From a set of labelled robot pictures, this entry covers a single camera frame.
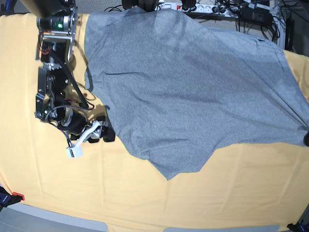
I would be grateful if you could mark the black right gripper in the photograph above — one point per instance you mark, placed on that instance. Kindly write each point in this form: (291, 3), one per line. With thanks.
(73, 124)

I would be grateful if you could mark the grey t-shirt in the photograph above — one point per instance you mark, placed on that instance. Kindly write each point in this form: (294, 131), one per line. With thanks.
(176, 90)

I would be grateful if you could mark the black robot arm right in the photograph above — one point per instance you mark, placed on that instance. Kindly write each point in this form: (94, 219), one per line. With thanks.
(59, 101)

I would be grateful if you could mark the yellow tablecloth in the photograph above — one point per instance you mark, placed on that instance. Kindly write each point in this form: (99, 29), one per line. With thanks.
(239, 186)

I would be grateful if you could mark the black clamp right corner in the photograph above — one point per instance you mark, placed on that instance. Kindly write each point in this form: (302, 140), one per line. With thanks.
(300, 226)

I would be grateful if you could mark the red and black clamp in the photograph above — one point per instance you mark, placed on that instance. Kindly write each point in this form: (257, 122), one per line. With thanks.
(7, 199)

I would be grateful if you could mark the black power adapter box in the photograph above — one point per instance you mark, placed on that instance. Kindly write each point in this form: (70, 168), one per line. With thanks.
(256, 16)

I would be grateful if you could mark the white power strip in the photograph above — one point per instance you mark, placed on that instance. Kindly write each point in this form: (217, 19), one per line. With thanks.
(200, 9)

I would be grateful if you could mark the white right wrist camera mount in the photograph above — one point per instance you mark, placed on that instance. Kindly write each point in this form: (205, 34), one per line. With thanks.
(79, 142)

